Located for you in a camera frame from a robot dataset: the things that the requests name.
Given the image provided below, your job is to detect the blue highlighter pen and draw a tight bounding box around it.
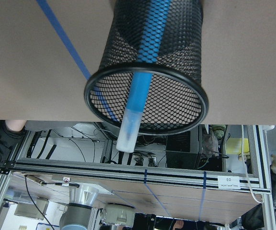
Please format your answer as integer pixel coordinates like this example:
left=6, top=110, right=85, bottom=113
left=116, top=0, right=171, bottom=153

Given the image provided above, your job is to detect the neighbouring grey robot arm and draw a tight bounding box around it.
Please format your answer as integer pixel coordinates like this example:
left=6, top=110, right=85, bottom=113
left=59, top=185, right=99, bottom=230

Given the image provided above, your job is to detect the black mesh pen cup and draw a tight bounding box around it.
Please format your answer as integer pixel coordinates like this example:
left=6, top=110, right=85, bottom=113
left=84, top=0, right=209, bottom=135

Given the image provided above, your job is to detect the aluminium table frame rail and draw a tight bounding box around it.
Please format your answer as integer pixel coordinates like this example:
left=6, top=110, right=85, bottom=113
left=0, top=159, right=272, bottom=195

